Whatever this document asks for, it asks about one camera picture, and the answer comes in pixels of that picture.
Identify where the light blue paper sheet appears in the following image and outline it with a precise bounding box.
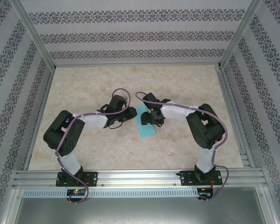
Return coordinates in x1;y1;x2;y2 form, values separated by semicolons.
134;104;158;140

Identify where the grey metal sheet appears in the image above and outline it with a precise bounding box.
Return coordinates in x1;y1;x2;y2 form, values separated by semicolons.
14;197;278;224

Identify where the thin black left gripper wire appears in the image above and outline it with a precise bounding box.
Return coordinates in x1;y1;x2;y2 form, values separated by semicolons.
107;121;124;130

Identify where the aluminium mounting rail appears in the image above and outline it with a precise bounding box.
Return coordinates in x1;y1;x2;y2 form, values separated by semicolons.
13;169;264;187

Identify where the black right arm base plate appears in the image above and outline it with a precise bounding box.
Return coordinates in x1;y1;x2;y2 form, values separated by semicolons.
180;170;224;187

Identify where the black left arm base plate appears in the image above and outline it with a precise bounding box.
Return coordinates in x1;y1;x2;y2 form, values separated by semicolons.
56;171;98;187

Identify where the slotted grey cable duct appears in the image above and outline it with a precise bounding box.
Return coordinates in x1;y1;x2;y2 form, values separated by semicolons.
22;188;200;198

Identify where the aluminium table side rail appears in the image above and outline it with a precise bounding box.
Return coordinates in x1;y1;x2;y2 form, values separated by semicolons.
216;66;256;168
22;66;56;171

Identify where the aluminium frame post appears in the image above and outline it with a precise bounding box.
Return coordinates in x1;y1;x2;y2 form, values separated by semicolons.
218;0;264;70
11;0;56;70

